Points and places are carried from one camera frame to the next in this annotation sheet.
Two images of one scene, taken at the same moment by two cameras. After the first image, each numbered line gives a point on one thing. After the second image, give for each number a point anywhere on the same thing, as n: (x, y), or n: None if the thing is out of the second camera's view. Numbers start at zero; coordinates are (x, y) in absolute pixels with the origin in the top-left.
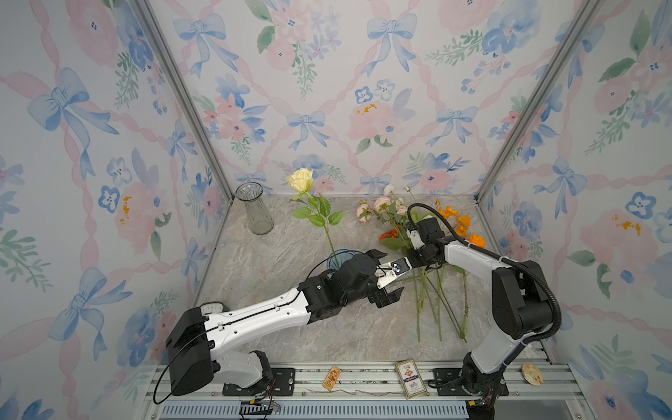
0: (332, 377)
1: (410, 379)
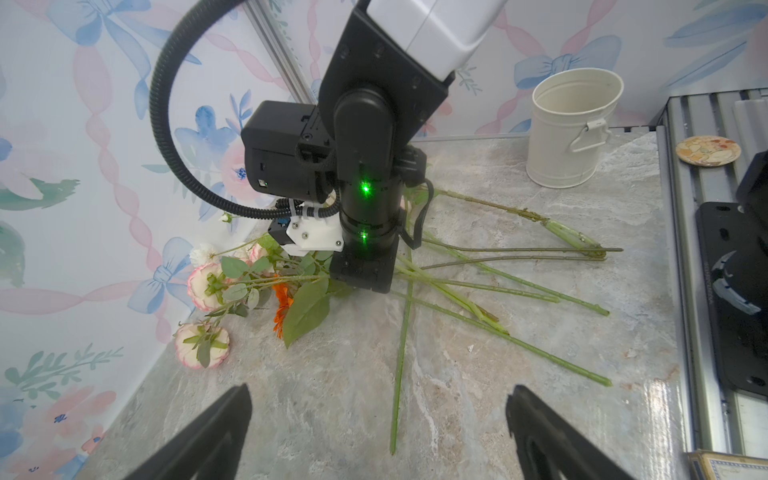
0: None
1: (705, 465)
